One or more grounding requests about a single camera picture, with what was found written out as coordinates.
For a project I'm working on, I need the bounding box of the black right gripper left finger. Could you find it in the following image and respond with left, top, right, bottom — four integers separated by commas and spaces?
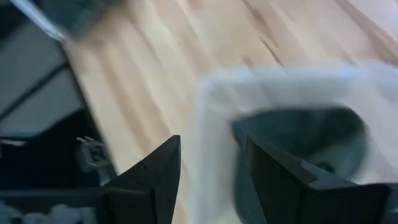
102, 134, 182, 224

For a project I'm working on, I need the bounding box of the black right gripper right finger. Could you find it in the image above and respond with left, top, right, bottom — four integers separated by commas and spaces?
244, 135, 391, 224

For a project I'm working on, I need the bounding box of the small clear plastic bin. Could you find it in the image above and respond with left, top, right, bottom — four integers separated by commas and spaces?
186, 60, 398, 224

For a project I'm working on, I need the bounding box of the dark teal hat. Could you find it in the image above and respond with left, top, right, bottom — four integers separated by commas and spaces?
231, 105, 370, 224
37, 0, 126, 37

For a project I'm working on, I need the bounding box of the grey metal bracket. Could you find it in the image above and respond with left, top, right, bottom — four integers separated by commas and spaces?
76, 136, 112, 175

